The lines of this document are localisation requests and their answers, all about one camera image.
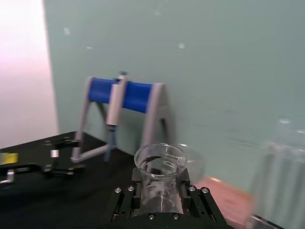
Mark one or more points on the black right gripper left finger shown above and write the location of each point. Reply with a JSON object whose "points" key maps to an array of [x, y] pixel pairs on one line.
{"points": [[128, 199]]}

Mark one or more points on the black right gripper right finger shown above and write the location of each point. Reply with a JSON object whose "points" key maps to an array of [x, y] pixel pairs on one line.
{"points": [[194, 200]]}

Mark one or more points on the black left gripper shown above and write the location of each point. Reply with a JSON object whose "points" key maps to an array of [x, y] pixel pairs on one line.
{"points": [[14, 167]]}

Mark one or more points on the clear glass conical flask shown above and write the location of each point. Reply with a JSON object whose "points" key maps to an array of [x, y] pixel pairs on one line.
{"points": [[159, 181]]}

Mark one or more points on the shallow brown cardboard tray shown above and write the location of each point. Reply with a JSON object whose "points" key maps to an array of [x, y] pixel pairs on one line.
{"points": [[226, 200]]}

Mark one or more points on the black table cloth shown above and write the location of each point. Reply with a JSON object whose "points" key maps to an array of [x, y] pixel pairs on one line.
{"points": [[71, 202]]}

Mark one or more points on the grey stand with blue bar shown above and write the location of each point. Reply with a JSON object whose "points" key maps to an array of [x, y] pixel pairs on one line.
{"points": [[139, 96]]}

